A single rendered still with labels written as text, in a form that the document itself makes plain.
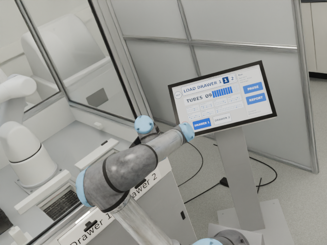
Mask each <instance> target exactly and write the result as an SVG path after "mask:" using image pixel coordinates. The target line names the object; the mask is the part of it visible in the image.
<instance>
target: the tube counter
mask: <svg viewBox="0 0 327 245"><path fill-rule="evenodd" d="M237 92H240V89H239V85H238V84H236V85H232V86H228V87H223V88H219V89H216V90H212V91H208V92H205V93H204V95H205V99H206V100H210V99H213V98H217V97H221V96H225V95H229V94H233V93H237Z"/></svg>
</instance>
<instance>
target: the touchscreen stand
mask: <svg viewBox="0 0 327 245"><path fill-rule="evenodd" d="M214 134H215V138H216V142H217V145H218V150H219V153H220V157H221V160H222V164H223V168H224V171H225V174H226V178H227V182H228V185H229V189H230V192H231V196H232V200H233V203H234V208H230V209H225V210H219V211H217V213H218V222H219V225H220V226H225V227H230V228H237V229H241V230H246V231H251V232H256V233H261V234H263V238H264V242H265V245H295V244H294V242H293V239H292V236H291V233H290V230H289V227H288V225H287V222H286V219H285V216H284V214H283V211H282V209H281V206H280V203H279V200H278V199H273V200H268V201H263V202H259V199H258V194H257V190H256V185H255V181H254V175H253V172H252V167H251V163H250V158H249V154H248V150H247V145H246V141H245V137H244V133H243V128H242V126H240V127H236V128H231V129H227V130H223V131H219V132H215V133H214Z"/></svg>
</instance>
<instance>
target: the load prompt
mask: <svg viewBox="0 0 327 245"><path fill-rule="evenodd" d="M236 82H237V78H236V73H232V74H228V75H225V76H221V77H217V78H214V79H210V80H206V81H202V82H199V83H195V84H191V85H188V86H184V87H181V90H182V95H183V96H186V95H190V94H193V93H197V92H201V91H205V90H209V89H212V88H217V87H220V86H224V85H228V84H232V83H236Z"/></svg>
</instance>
